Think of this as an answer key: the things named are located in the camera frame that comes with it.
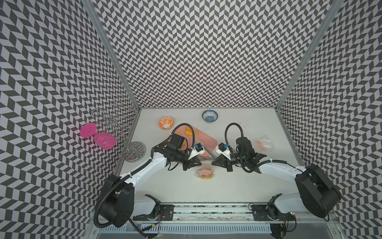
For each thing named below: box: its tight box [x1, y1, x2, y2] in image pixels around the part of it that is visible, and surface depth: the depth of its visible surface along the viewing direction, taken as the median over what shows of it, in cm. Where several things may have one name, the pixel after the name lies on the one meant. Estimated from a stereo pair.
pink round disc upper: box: [79, 122, 97, 138], surface depth 68 cm
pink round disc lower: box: [93, 131, 117, 150], surface depth 67 cm
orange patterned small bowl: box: [158, 116, 175, 130], surface depth 109 cm
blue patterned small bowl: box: [201, 109, 219, 123], surface depth 113 cm
